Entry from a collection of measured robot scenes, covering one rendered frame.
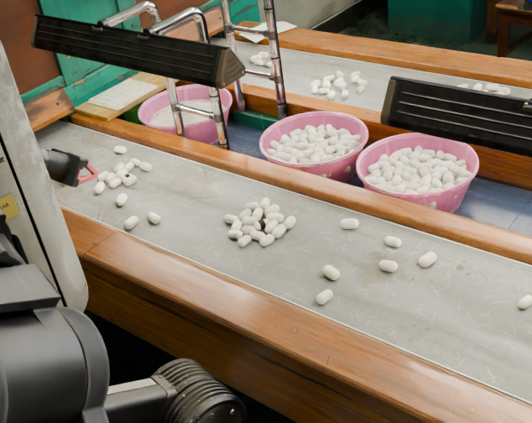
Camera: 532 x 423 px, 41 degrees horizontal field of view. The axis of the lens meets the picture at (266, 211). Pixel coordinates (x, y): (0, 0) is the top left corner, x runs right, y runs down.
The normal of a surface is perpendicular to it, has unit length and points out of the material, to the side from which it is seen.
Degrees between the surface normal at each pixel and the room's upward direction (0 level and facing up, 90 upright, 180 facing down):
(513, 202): 0
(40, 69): 90
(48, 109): 66
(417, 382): 0
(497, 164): 90
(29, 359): 53
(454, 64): 0
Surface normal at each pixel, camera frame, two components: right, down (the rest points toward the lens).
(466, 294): -0.13, -0.82
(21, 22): 0.77, 0.26
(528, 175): -0.62, 0.51
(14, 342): 0.54, -0.75
